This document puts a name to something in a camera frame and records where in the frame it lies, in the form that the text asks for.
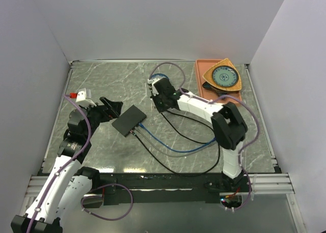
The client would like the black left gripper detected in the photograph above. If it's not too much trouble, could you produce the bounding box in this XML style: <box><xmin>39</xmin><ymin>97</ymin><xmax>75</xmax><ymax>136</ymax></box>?
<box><xmin>79</xmin><ymin>96</ymin><xmax>122</xmax><ymax>139</ymax></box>

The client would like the black network switch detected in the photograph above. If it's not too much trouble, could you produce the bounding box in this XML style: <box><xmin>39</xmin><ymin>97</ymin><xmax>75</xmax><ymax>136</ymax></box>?
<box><xmin>112</xmin><ymin>105</ymin><xmax>147</xmax><ymax>137</ymax></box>

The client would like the blue ethernet cable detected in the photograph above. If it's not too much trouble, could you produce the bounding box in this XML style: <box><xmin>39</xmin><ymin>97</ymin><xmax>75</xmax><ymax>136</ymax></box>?
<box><xmin>139</xmin><ymin>123</ymin><xmax>217</xmax><ymax>153</ymax></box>

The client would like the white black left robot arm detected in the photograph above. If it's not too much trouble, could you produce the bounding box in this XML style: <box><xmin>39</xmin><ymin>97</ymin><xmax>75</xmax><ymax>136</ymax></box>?
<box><xmin>11</xmin><ymin>97</ymin><xmax>123</xmax><ymax>232</ymax></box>

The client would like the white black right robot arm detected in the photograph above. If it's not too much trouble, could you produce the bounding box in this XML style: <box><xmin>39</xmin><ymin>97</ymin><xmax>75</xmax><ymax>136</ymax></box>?
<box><xmin>147</xmin><ymin>77</ymin><xmax>248</xmax><ymax>192</ymax></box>

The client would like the blue white porcelain bowl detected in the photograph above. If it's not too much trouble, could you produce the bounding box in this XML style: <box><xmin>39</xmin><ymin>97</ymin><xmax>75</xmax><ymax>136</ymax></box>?
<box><xmin>149</xmin><ymin>73</ymin><xmax>169</xmax><ymax>80</ymax></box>

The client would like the dark blue triangular plate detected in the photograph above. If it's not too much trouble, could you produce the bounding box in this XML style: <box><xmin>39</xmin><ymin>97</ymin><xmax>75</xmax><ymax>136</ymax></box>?
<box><xmin>202</xmin><ymin>82</ymin><xmax>232</xmax><ymax>99</ymax></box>

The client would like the pink plastic tray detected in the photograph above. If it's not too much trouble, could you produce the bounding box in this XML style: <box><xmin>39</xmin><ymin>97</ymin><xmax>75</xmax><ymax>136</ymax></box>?
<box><xmin>195</xmin><ymin>59</ymin><xmax>243</xmax><ymax>108</ymax></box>

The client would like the yellow triangular woven plate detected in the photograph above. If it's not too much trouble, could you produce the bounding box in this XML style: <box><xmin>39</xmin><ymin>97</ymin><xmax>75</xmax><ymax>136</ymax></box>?
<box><xmin>202</xmin><ymin>58</ymin><xmax>242</xmax><ymax>92</ymax></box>

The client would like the teal round patterned plate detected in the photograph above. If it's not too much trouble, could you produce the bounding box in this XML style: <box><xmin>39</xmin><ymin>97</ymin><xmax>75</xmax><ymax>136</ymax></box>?
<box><xmin>212</xmin><ymin>65</ymin><xmax>239</xmax><ymax>88</ymax></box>

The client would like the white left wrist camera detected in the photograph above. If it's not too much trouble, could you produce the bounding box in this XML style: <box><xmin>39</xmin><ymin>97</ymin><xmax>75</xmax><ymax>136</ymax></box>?
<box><xmin>68</xmin><ymin>88</ymin><xmax>96</xmax><ymax>108</ymax></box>

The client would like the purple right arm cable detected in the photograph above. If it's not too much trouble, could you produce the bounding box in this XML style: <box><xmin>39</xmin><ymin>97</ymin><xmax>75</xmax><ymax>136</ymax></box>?
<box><xmin>148</xmin><ymin>62</ymin><xmax>260</xmax><ymax>193</ymax></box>

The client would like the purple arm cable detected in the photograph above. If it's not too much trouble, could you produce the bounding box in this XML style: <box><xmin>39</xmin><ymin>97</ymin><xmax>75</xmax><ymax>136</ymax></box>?
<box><xmin>148</xmin><ymin>62</ymin><xmax>260</xmax><ymax>193</ymax></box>
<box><xmin>25</xmin><ymin>94</ymin><xmax>92</xmax><ymax>233</ymax></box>

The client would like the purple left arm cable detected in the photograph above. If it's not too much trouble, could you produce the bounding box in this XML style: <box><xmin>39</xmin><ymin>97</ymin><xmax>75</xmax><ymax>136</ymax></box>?
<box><xmin>25</xmin><ymin>94</ymin><xmax>92</xmax><ymax>233</ymax></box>

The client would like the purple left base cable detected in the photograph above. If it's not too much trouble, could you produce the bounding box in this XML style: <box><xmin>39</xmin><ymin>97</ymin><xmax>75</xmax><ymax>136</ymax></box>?
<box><xmin>80</xmin><ymin>184</ymin><xmax>133</xmax><ymax>221</ymax></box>

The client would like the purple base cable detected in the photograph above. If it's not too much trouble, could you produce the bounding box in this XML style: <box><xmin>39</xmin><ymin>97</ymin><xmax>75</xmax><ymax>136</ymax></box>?
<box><xmin>224</xmin><ymin>186</ymin><xmax>254</xmax><ymax>213</ymax></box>
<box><xmin>80</xmin><ymin>184</ymin><xmax>133</xmax><ymax>221</ymax></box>

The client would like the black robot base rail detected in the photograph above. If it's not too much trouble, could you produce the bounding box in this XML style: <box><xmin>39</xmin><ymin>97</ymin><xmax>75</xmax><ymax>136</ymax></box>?
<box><xmin>70</xmin><ymin>165</ymin><xmax>253</xmax><ymax>205</ymax></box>

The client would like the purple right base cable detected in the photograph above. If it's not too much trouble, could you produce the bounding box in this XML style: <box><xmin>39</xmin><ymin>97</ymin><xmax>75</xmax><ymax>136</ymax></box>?
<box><xmin>224</xmin><ymin>186</ymin><xmax>254</xmax><ymax>213</ymax></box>

